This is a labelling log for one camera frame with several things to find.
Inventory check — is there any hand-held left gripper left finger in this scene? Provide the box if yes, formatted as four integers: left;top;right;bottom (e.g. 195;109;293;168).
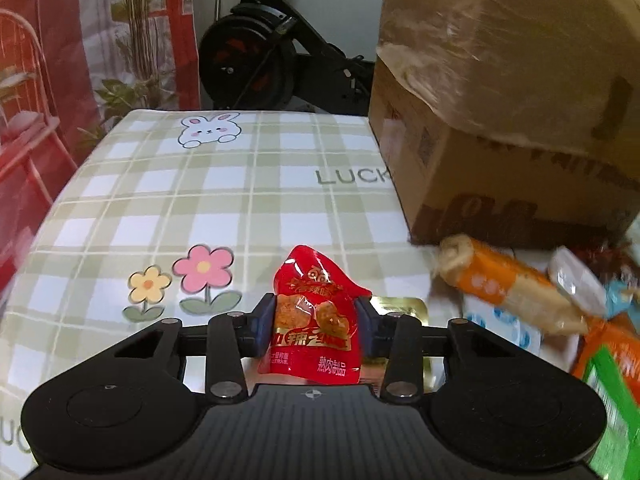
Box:
107;294;279;405

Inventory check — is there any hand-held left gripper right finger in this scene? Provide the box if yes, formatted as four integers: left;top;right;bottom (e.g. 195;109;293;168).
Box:
354;296;506;405

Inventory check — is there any red snack packet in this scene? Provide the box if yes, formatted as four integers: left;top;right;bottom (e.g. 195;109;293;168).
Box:
259;245;373;386

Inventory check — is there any blue and white snack packet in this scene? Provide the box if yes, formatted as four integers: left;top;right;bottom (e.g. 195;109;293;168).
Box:
460;305;543;352

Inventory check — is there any clear cracker packet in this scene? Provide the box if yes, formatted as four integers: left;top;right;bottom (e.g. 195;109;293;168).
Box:
547;246;608;318

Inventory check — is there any taped cardboard box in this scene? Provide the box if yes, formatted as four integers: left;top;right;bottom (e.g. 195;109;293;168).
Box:
367;0;640;251

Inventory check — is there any gold foil snack packet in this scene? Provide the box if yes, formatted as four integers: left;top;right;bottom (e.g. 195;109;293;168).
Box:
372;296;432;391

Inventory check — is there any green checked tablecloth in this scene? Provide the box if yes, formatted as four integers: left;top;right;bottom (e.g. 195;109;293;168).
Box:
0;107;591;480

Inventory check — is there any orange cracker packet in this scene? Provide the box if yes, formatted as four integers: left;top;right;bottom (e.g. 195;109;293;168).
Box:
432;234;591;336

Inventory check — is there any dark red wrapper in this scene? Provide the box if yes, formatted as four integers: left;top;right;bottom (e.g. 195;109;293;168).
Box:
575;242;633;273

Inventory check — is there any orange and green snack packet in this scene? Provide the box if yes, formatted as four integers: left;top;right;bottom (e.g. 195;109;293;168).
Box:
572;315;640;480

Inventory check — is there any teal snack packet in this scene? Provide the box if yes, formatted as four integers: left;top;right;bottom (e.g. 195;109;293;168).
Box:
602;280;640;318

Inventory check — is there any black exercise bike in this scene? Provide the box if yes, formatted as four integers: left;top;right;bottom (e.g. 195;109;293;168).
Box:
197;0;376;116

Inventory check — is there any red printed backdrop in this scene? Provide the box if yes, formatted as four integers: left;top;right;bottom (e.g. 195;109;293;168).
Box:
0;0;201;286

